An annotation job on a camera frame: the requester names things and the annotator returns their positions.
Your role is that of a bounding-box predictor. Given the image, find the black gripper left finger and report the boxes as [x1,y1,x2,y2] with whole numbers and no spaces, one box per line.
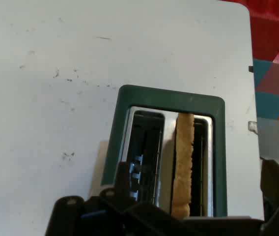
[45,161,184,236]

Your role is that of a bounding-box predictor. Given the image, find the brown toast bread slice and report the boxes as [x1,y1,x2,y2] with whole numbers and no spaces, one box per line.
[170,112,195,219]

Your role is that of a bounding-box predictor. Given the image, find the clear table edge clip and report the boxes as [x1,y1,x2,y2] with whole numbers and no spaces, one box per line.
[247,120,258,135]

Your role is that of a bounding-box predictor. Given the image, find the dark green two-slot toaster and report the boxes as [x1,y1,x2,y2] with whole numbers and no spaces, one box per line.
[101,85,228,218]

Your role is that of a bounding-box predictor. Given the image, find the large red foam block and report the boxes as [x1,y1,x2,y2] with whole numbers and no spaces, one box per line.
[224,0,279,63]

